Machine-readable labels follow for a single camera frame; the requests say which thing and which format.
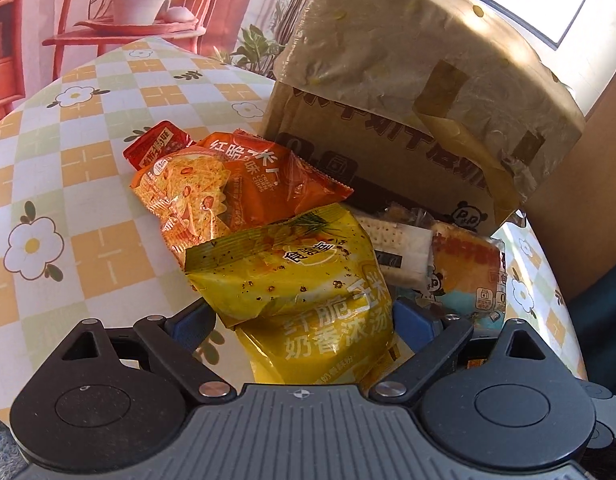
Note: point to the yellow snack bag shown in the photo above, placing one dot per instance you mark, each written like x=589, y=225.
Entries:
x=298, y=280

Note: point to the plastic-wrapped cardboard box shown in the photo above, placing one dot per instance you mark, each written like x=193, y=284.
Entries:
x=413, y=85

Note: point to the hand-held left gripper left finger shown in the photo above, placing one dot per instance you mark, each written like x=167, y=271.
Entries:
x=190, y=323

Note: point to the checkered flower tablecloth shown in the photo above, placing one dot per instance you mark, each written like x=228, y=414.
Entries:
x=87, y=210

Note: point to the bread packet with panda print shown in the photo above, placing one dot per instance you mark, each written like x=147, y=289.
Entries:
x=463, y=270

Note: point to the plain orange snack bag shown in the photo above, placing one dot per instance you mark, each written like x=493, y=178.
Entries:
x=280, y=180

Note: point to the brown wooden panel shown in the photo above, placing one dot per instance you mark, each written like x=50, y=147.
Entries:
x=603, y=185

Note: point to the clear cracker packet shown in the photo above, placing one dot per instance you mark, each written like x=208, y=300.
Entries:
x=393, y=242

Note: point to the pink room wall poster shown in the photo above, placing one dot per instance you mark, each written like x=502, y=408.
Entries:
x=37, y=10

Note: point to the orange noodle snack bag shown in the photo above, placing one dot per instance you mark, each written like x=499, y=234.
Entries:
x=187, y=195

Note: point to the window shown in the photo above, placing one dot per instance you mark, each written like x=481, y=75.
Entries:
x=538, y=0

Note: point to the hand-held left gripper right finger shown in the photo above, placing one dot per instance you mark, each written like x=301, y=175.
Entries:
x=413, y=323

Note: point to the red sauce packet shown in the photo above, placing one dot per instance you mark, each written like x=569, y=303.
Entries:
x=155, y=145

